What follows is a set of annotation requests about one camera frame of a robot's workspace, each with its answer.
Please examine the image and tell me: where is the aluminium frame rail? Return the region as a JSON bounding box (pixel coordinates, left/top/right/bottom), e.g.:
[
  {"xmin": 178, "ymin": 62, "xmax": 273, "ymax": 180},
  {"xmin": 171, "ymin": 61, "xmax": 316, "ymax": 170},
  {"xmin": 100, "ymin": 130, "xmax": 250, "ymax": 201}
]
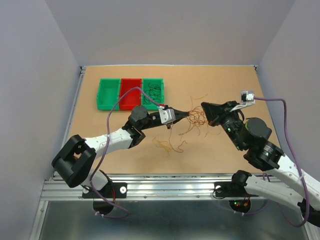
[{"xmin": 28, "ymin": 65, "xmax": 311, "ymax": 240}]

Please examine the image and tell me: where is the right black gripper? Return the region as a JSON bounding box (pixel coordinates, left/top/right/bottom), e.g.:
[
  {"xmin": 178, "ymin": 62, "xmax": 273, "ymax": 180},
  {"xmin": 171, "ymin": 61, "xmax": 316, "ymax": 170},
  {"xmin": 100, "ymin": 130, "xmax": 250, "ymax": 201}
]
[{"xmin": 202, "ymin": 100, "xmax": 246, "ymax": 151}]

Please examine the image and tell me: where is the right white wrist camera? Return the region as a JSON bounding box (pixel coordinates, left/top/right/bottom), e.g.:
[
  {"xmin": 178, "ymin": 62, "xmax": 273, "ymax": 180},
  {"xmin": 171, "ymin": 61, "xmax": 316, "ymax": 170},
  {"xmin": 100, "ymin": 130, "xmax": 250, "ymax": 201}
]
[{"xmin": 230, "ymin": 90, "xmax": 256, "ymax": 112}]

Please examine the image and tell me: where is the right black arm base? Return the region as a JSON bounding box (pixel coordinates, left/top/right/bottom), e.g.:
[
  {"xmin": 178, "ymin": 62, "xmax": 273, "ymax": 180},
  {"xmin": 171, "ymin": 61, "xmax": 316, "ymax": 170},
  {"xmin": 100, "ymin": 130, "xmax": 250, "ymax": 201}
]
[{"xmin": 212, "ymin": 170, "xmax": 258, "ymax": 199}]

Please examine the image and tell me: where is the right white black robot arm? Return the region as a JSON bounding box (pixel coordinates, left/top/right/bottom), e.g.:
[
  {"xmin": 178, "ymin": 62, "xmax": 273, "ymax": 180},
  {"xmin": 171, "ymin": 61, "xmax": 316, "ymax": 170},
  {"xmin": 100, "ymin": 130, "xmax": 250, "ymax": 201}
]
[{"xmin": 201, "ymin": 97, "xmax": 320, "ymax": 227}]

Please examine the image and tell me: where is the far green plastic bin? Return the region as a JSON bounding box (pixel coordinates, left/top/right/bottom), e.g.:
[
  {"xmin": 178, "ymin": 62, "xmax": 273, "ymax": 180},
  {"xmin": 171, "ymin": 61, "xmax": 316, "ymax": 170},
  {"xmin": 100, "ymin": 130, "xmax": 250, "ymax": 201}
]
[{"xmin": 141, "ymin": 78, "xmax": 165, "ymax": 111}]

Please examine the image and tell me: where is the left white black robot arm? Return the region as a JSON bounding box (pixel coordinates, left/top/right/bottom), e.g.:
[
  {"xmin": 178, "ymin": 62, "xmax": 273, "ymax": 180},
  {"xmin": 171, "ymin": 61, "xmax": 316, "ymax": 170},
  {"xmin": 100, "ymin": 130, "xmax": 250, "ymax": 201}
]
[{"xmin": 51, "ymin": 105, "xmax": 190, "ymax": 197}]

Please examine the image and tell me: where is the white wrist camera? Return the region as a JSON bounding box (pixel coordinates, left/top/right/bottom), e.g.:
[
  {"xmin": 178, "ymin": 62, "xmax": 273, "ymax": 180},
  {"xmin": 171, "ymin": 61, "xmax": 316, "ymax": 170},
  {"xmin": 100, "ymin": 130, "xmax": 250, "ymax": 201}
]
[
  {"xmin": 158, "ymin": 106, "xmax": 176, "ymax": 125},
  {"xmin": 230, "ymin": 90, "xmax": 256, "ymax": 112}
]

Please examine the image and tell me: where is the red plastic bin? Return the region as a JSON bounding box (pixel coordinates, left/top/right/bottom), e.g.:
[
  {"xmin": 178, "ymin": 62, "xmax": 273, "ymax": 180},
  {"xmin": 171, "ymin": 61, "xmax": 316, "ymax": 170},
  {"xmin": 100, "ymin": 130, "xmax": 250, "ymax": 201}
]
[{"xmin": 119, "ymin": 78, "xmax": 142, "ymax": 111}]

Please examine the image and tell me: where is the dark brown wire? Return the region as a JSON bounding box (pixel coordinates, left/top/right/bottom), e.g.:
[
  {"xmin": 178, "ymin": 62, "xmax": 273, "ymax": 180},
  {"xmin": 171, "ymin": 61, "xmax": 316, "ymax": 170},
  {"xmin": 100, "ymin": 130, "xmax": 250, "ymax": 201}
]
[{"xmin": 142, "ymin": 79, "xmax": 162, "ymax": 105}]

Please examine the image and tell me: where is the near green plastic bin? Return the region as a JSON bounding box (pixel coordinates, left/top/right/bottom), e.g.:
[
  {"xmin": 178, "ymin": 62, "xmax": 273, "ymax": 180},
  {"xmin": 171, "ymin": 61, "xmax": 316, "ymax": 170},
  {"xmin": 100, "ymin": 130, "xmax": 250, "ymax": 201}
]
[{"xmin": 96, "ymin": 78, "xmax": 121, "ymax": 111}]

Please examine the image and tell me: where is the green plastic bin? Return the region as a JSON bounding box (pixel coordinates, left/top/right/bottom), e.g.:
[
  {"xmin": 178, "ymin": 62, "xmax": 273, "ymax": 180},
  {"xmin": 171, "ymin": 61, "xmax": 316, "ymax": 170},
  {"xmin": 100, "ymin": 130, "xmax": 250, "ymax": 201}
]
[
  {"xmin": 141, "ymin": 78, "xmax": 165, "ymax": 111},
  {"xmin": 96, "ymin": 78, "xmax": 121, "ymax": 111}
]

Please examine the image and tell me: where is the yellow red wire bundle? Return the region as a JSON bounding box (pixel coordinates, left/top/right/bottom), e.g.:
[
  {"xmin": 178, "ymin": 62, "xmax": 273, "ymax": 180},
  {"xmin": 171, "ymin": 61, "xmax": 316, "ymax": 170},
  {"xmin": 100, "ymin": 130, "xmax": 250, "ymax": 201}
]
[{"xmin": 152, "ymin": 93, "xmax": 222, "ymax": 154}]

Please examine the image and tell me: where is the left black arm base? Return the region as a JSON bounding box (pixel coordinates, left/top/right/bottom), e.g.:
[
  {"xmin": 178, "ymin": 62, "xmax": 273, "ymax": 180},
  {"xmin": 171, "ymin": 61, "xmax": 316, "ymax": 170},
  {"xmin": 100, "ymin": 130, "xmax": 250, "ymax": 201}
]
[{"xmin": 82, "ymin": 182, "xmax": 128, "ymax": 200}]

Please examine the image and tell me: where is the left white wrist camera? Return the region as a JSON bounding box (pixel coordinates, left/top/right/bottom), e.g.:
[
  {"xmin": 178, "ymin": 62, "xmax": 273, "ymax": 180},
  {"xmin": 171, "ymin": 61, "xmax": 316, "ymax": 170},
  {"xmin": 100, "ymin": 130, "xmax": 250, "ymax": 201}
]
[{"xmin": 158, "ymin": 106, "xmax": 176, "ymax": 125}]

